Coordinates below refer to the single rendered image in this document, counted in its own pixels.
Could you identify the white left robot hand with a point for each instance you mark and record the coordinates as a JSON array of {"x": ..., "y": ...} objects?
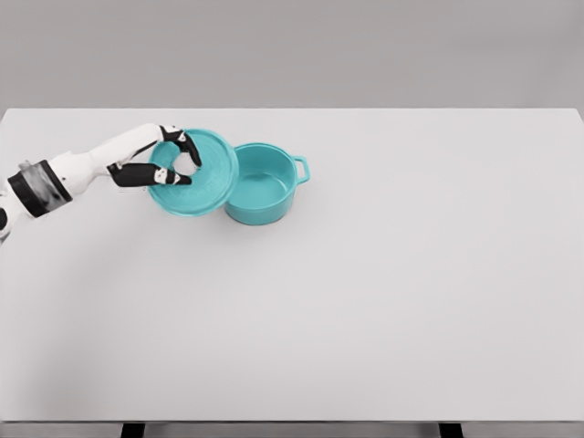
[{"x": 132, "y": 142}]

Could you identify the teal pot lid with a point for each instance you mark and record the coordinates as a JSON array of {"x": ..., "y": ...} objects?
[{"x": 207, "y": 182}]

